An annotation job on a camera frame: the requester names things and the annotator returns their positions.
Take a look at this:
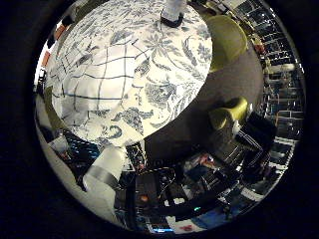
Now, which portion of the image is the green chair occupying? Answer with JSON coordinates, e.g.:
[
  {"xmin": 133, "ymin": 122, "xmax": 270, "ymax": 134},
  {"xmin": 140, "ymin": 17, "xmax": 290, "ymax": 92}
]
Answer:
[
  {"xmin": 208, "ymin": 97, "xmax": 250, "ymax": 131},
  {"xmin": 205, "ymin": 14, "xmax": 249, "ymax": 74}
]

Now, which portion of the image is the blue floral white tablecloth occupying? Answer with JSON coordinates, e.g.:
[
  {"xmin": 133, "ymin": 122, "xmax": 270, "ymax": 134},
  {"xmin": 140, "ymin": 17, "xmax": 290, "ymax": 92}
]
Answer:
[{"xmin": 44, "ymin": 0, "xmax": 213, "ymax": 148}]

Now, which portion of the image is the white cloth with grid lines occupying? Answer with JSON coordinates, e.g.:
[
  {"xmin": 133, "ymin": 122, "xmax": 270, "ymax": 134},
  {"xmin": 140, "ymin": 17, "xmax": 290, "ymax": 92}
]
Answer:
[{"xmin": 49, "ymin": 43, "xmax": 152, "ymax": 133}]

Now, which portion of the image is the clear spray bottle red label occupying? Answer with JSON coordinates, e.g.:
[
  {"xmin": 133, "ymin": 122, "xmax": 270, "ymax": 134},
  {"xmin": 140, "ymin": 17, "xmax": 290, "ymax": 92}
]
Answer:
[{"xmin": 159, "ymin": 0, "xmax": 187, "ymax": 29}]

